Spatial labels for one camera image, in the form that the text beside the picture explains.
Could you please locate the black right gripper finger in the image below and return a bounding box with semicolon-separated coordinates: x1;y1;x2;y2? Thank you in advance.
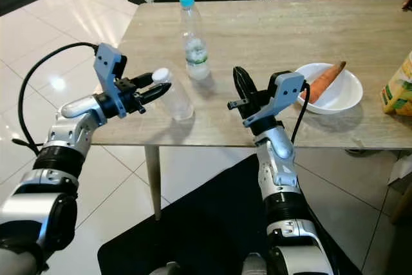
234;66;250;102
242;68;262;100

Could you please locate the white cap clear bottle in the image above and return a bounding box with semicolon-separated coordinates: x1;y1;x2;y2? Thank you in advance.
151;68;195;122

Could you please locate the light wooden table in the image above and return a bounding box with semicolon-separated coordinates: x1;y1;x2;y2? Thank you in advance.
103;0;412;222

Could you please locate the blue cap water bottle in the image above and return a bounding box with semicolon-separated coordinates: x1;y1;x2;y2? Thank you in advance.
179;0;211;81

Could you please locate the orange carrot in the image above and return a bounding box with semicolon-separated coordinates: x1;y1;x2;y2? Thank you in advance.
299;61;347;103

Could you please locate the white bowl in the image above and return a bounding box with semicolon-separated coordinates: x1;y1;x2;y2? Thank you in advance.
294;62;364;115

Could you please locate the mango juice carton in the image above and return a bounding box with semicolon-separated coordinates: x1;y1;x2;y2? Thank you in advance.
380;52;412;117

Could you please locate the grey right robot leg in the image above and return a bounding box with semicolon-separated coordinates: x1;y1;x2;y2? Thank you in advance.
241;254;274;275

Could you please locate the grey robot leg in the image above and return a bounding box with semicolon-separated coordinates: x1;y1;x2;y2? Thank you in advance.
164;262;184;275
241;254;274;275

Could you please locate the grey left robot leg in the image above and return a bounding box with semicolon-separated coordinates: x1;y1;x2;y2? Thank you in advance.
164;262;184;275

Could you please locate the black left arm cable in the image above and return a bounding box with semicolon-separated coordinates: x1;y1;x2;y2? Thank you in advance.
17;42;100;153

